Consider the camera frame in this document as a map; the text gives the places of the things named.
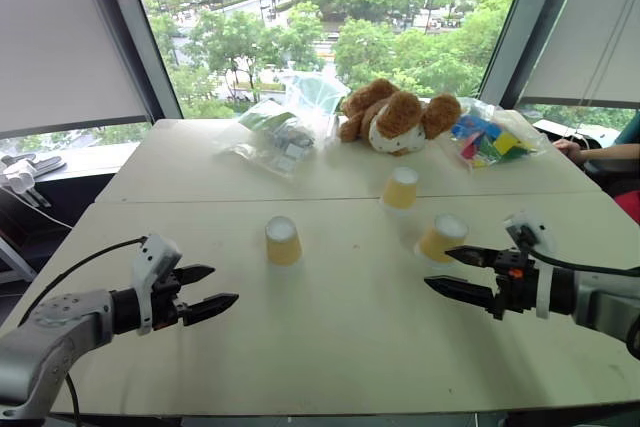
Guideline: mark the clear bag of colourful blocks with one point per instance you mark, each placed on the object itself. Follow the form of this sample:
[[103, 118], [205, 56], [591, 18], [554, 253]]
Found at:
[[492, 139]]

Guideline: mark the white roller blind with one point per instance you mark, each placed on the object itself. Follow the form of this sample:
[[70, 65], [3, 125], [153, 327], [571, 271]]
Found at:
[[65, 32], [587, 27]]

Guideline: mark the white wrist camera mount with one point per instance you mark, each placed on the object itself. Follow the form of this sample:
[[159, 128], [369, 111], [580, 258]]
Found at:
[[152, 259], [535, 247]]

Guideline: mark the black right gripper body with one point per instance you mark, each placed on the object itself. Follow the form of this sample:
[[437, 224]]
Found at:
[[515, 279]]

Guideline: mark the person's bare hand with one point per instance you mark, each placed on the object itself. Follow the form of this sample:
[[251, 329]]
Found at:
[[567, 148]]

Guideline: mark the white objects on windowsill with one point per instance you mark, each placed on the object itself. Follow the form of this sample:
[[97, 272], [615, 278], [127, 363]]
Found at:
[[25, 172]]

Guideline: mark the clear bag with green card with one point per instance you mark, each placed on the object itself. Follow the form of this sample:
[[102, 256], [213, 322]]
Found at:
[[280, 139]]

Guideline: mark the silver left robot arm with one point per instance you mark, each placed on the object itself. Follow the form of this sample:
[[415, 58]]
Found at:
[[47, 332]]

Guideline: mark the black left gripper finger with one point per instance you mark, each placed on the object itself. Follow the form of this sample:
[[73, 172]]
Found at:
[[196, 274], [210, 306]]

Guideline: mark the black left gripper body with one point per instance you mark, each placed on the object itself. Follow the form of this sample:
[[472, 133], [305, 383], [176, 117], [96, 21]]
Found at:
[[163, 299]]

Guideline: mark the yellow paper cup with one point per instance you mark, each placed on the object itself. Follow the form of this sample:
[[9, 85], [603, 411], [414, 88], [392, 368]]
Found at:
[[400, 188], [283, 241], [441, 239]]

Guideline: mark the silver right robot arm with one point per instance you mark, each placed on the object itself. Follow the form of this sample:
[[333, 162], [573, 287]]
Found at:
[[597, 299]]

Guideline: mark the clear crumpled plastic bag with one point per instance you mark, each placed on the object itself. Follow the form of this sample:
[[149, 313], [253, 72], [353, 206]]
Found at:
[[312, 92]]

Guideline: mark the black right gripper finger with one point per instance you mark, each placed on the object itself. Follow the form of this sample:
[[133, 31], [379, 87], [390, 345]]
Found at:
[[457, 289], [472, 256]]

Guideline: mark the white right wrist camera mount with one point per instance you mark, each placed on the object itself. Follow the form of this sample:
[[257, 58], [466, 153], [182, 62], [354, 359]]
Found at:
[[535, 247]]

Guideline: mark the person's forearm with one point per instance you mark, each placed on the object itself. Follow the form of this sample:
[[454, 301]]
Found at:
[[611, 153]]

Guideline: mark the brown teddy bear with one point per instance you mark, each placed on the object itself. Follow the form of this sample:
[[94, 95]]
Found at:
[[397, 117]]

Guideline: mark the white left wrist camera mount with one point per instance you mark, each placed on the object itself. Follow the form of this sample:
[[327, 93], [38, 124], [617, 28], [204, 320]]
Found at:
[[152, 259]]

